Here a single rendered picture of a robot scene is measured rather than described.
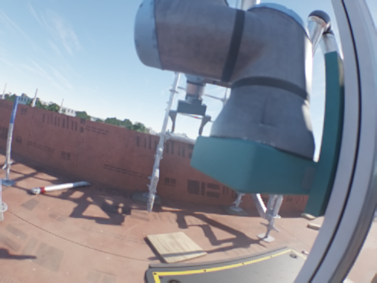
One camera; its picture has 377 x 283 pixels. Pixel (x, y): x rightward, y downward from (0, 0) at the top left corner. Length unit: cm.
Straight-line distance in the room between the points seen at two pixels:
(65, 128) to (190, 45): 219
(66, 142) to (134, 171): 94
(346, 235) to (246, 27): 34
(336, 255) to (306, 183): 13
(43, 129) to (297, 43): 257
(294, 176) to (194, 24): 27
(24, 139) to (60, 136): 69
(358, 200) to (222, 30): 32
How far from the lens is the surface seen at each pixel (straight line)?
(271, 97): 25
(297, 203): 319
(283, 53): 29
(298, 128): 25
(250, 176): 20
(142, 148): 206
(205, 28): 29
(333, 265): 32
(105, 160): 216
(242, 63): 29
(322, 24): 102
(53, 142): 248
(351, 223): 30
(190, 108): 78
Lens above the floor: 70
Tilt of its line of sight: level
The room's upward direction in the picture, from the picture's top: 13 degrees clockwise
